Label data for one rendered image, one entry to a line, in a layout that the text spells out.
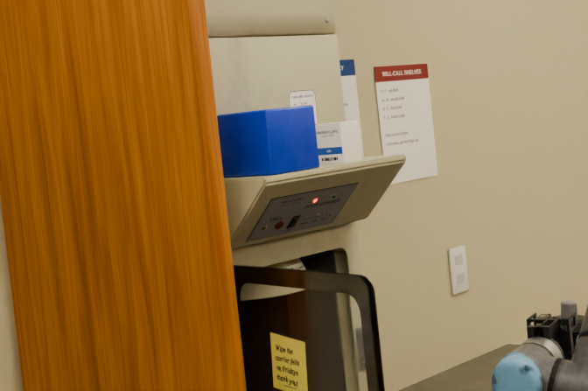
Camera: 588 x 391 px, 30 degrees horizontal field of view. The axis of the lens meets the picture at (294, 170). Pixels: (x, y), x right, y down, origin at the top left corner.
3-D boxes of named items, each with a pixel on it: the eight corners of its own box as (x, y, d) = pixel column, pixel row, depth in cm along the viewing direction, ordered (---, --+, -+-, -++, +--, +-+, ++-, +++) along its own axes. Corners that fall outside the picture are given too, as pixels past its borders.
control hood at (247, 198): (212, 250, 155) (205, 180, 154) (356, 218, 179) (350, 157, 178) (270, 251, 147) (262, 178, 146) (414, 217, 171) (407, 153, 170)
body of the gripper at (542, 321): (578, 311, 183) (561, 327, 173) (584, 362, 184) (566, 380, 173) (534, 311, 187) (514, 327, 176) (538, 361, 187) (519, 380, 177)
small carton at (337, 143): (316, 164, 166) (312, 125, 166) (334, 161, 170) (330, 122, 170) (344, 163, 163) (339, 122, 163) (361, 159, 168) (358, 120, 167)
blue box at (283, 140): (221, 178, 156) (214, 115, 155) (269, 171, 163) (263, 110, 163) (272, 175, 149) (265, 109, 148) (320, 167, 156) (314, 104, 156)
